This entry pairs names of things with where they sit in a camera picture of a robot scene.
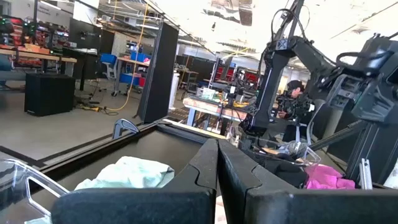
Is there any silver metal bracket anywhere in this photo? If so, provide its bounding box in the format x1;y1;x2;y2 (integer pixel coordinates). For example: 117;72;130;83
359;158;373;190

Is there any magenta towel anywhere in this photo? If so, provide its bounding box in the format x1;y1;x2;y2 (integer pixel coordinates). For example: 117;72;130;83
304;164;356;190

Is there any clear plastic basket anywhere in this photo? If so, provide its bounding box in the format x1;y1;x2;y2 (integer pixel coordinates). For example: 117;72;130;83
0;157;71;224
228;126;323;167

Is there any grey metal clamp handle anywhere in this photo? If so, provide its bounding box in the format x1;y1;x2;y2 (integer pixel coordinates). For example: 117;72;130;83
111;118;140;140

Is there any mint green towel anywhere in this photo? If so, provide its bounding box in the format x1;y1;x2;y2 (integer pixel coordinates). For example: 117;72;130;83
74;155;175;191

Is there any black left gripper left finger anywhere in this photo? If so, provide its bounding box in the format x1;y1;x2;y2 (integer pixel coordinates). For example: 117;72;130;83
51;138;219;224

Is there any blue storage bin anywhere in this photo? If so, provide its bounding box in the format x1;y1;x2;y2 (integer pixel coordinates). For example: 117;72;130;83
99;53;118;65

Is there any wooden top work table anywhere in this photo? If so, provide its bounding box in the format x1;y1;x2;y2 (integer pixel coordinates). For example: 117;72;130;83
182;95;252;133

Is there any black frame post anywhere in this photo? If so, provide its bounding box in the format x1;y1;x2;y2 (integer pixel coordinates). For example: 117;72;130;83
345;121;398;187

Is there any black partition panel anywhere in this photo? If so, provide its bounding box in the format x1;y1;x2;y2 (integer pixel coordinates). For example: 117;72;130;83
136;21;180;124

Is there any black towel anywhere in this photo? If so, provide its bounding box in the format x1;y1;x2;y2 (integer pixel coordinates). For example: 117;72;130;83
245;149;308;189

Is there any person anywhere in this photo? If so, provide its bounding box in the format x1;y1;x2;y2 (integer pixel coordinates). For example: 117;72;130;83
276;80;315;142

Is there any black cabinet box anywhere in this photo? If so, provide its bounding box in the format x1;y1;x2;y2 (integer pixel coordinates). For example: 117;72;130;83
24;73;76;118

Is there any yellow hanging cable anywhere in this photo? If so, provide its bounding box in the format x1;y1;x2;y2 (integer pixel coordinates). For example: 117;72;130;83
77;2;150;113

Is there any wooden workbench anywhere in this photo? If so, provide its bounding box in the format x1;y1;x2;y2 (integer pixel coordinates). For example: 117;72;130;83
0;45;78;77

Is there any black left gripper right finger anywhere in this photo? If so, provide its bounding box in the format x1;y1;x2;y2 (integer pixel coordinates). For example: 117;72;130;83
217;139;398;224

